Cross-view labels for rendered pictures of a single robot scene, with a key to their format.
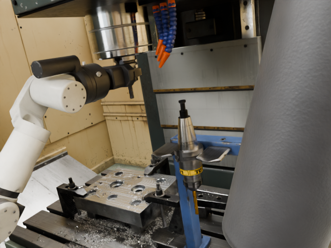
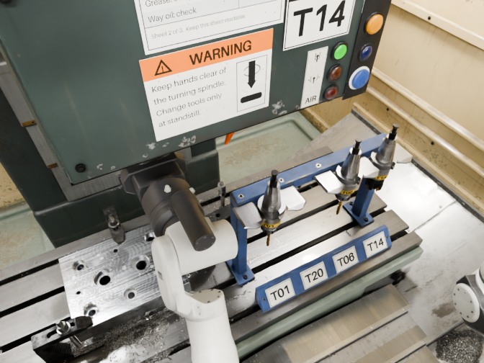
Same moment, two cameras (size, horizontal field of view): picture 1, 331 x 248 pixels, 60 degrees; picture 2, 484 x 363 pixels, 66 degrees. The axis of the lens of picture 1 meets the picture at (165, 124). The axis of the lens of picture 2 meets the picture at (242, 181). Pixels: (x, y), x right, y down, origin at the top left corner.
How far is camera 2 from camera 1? 0.74 m
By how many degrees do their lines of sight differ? 60
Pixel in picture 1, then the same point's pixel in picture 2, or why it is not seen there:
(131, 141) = not seen: outside the picture
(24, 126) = (218, 306)
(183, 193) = (243, 238)
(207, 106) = not seen: hidden behind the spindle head
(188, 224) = (244, 256)
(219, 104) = not seen: hidden behind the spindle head
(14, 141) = (221, 329)
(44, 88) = (208, 255)
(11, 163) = (232, 347)
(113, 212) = (150, 304)
